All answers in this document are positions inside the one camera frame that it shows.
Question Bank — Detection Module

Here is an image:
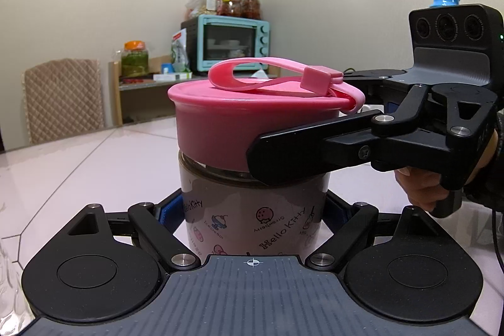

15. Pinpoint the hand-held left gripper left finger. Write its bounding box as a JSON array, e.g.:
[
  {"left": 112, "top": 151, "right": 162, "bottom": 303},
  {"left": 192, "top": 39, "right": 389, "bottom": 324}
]
[{"left": 63, "top": 188, "right": 201, "bottom": 272}]

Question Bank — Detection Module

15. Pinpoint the clear glass cup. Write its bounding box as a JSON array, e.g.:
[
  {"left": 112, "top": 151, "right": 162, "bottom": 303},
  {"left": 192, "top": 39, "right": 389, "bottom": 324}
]
[{"left": 0, "top": 237, "right": 33, "bottom": 322}]

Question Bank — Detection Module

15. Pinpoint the red and white carton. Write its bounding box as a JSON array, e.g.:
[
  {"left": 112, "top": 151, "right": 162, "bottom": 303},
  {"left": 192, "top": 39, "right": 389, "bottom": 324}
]
[{"left": 169, "top": 28, "right": 190, "bottom": 73}]

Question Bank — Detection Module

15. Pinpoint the tall jar of red contents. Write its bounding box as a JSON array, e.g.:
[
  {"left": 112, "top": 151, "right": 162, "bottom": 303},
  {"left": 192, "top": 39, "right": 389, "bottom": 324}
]
[{"left": 240, "top": 0, "right": 261, "bottom": 21}]

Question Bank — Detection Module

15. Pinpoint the black cable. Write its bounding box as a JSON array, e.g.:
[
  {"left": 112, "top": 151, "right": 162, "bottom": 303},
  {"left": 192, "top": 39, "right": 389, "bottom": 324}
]
[{"left": 489, "top": 202, "right": 504, "bottom": 271}]

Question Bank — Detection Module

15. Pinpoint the person's right hand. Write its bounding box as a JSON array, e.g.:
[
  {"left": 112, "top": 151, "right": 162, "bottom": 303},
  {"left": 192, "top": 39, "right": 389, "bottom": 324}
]
[{"left": 394, "top": 168, "right": 446, "bottom": 212}]

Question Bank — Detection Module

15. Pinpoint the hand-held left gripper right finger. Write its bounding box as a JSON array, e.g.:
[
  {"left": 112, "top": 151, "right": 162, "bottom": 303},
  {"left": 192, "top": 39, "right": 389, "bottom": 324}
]
[{"left": 306, "top": 190, "right": 444, "bottom": 274}]

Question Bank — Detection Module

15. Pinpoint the wooden shelf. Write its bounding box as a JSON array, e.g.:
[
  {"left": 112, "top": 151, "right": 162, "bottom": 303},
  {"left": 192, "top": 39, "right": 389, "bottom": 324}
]
[{"left": 108, "top": 54, "right": 283, "bottom": 126}]

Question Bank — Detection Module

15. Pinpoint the green jar with orange lid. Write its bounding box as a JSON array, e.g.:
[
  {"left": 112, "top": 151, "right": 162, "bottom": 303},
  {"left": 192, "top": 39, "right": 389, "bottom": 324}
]
[{"left": 121, "top": 40, "right": 150, "bottom": 79}]

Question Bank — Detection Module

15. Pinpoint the small jar of red contents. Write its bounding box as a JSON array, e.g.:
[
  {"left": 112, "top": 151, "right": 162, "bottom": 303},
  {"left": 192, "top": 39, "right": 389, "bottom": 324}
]
[{"left": 220, "top": 0, "right": 242, "bottom": 18}]

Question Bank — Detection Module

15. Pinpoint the white cartoon print bottle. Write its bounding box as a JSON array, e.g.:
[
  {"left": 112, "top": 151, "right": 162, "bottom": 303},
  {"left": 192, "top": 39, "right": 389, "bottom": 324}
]
[{"left": 177, "top": 148, "right": 330, "bottom": 259}]

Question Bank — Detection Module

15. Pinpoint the pink bottle cap with strap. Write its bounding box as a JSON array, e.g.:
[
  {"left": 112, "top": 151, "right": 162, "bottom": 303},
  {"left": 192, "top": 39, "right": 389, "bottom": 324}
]
[{"left": 167, "top": 57, "right": 365, "bottom": 174}]

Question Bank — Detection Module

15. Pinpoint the glass jar of pale nuts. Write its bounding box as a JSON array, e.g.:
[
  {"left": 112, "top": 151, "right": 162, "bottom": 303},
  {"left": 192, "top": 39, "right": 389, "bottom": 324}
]
[{"left": 198, "top": 0, "right": 220, "bottom": 16}]

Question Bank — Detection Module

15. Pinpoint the flat white box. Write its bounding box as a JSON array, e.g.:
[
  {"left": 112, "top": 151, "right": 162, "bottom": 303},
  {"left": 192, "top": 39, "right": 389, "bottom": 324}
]
[{"left": 152, "top": 71, "right": 193, "bottom": 82}]

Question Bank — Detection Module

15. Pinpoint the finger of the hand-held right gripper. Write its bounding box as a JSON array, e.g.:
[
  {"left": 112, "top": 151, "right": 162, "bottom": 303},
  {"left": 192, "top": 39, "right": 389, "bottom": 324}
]
[
  {"left": 246, "top": 83, "right": 497, "bottom": 186},
  {"left": 342, "top": 68, "right": 410, "bottom": 93}
]

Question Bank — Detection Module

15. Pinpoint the light blue toaster oven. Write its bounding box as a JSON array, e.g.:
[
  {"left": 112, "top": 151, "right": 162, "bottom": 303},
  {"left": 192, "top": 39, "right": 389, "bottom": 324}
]
[{"left": 180, "top": 14, "right": 272, "bottom": 76}]

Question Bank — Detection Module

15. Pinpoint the beige quilted chair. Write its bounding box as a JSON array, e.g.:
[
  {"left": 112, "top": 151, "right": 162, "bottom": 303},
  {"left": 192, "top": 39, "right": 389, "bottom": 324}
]
[{"left": 21, "top": 58, "right": 105, "bottom": 146}]

